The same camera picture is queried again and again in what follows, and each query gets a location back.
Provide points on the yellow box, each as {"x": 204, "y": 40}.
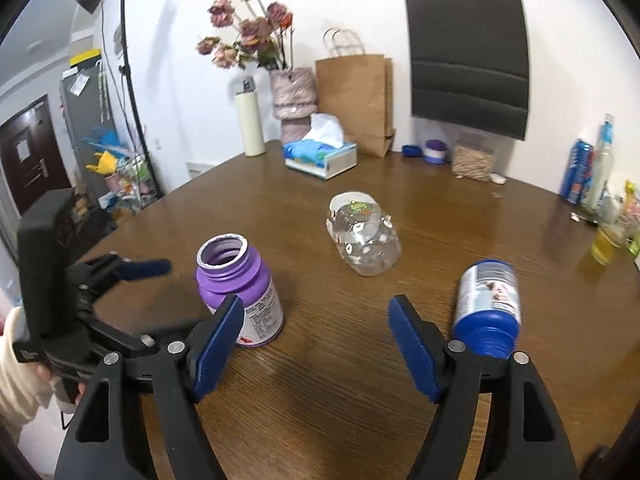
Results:
{"x": 86, "y": 57}

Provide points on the blue tissue box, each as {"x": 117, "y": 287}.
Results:
{"x": 325, "y": 157}

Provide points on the person's left forearm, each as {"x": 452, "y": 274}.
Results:
{"x": 15, "y": 390}

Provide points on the glass of yellow liquid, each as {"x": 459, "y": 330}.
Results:
{"x": 605, "y": 247}

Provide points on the person's left hand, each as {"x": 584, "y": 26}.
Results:
{"x": 62, "y": 390}

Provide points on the dark brown door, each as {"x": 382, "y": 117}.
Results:
{"x": 30, "y": 155}

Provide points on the black light stand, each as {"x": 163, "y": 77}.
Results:
{"x": 127, "y": 80}

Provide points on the blue labelled bottle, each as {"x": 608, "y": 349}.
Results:
{"x": 485, "y": 330}

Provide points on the small white pebble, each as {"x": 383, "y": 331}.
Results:
{"x": 498, "y": 178}

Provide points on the purple open bottle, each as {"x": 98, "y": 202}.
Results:
{"x": 235, "y": 280}

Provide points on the cluttered storage cart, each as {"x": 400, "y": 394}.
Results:
{"x": 120, "y": 175}

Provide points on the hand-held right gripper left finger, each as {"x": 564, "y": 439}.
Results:
{"x": 215, "y": 347}

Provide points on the small blue lid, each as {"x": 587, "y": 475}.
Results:
{"x": 412, "y": 151}

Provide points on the blue drink can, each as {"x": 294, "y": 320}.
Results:
{"x": 577, "y": 170}

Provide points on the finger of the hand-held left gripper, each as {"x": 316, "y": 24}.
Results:
{"x": 135, "y": 342}
{"x": 145, "y": 269}

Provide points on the black paper bag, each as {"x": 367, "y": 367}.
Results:
{"x": 465, "y": 45}

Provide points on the dried flower bouquet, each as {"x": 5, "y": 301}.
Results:
{"x": 255, "y": 30}

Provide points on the clear bottle with blue label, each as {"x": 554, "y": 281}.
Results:
{"x": 600, "y": 170}

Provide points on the clear plastic cup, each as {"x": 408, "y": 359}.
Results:
{"x": 365, "y": 245}

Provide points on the clear container of nuts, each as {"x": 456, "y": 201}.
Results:
{"x": 472, "y": 162}

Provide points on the pink textured vase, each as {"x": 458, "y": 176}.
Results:
{"x": 295, "y": 95}

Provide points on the small purple white jar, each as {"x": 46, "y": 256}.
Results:
{"x": 435, "y": 152}

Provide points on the brown paper bag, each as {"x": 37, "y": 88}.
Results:
{"x": 355, "y": 100}

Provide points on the grey refrigerator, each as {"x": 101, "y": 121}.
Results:
{"x": 82, "y": 110}

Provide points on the white thermos bottle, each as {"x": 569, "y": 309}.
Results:
{"x": 251, "y": 120}

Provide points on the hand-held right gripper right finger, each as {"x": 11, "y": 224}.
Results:
{"x": 411, "y": 347}

